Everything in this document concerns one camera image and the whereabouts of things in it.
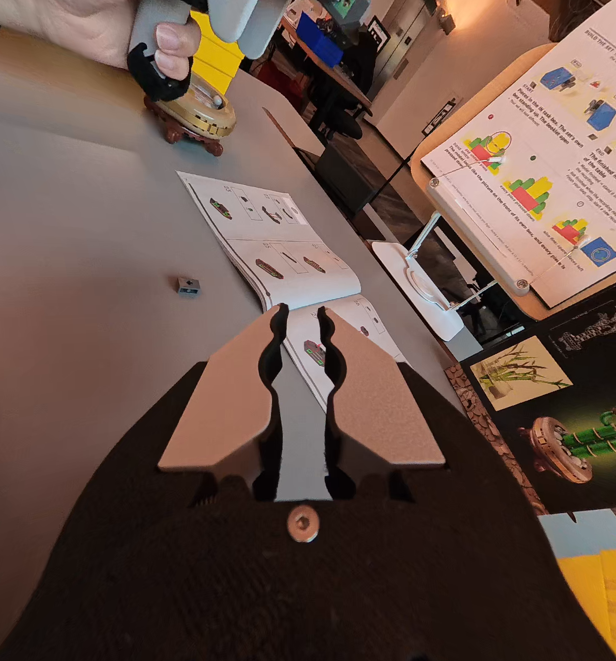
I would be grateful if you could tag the black bamboo set box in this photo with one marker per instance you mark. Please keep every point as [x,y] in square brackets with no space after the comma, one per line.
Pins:
[571,439]

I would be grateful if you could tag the printed instruction sheet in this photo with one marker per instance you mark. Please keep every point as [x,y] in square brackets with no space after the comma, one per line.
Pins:
[545,180]

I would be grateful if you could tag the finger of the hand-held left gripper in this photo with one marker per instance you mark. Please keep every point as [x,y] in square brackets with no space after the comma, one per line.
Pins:
[230,20]
[266,26]

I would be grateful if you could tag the person's left hand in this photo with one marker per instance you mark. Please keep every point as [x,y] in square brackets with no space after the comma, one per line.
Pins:
[70,26]

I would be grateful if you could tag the small grey brick piece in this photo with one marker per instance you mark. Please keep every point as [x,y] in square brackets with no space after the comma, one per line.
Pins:
[189,285]

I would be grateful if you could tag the red plastic bin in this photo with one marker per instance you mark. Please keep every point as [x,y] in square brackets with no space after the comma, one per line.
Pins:
[279,80]

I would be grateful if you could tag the tan brick pot model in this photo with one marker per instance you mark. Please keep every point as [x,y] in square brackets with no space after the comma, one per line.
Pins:
[205,113]

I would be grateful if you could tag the dark grey brick assembly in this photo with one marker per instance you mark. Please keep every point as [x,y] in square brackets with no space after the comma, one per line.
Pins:
[346,13]

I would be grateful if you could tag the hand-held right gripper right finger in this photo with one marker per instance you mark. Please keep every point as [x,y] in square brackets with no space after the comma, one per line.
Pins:
[385,413]

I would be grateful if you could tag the yellow bin with brick pieces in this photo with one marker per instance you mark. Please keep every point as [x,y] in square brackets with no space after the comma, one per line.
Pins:
[217,57]

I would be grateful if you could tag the long wooden table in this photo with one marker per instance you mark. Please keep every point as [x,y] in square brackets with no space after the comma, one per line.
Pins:
[334,72]

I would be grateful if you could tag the black office chair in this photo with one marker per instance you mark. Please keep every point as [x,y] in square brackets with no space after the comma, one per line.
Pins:
[339,113]

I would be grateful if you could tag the blue plastic bin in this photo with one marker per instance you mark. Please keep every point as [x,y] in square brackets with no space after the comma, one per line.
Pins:
[318,39]

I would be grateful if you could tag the grey desk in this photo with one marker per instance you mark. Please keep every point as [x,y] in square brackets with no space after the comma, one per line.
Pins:
[81,361]

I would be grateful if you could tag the black rectangular box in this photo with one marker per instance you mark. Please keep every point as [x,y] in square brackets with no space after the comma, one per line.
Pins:
[346,178]

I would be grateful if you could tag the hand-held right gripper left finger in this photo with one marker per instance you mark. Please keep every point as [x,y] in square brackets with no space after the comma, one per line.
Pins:
[220,413]

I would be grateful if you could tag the instruction booklet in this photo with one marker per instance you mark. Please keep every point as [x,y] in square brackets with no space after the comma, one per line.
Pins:
[266,242]

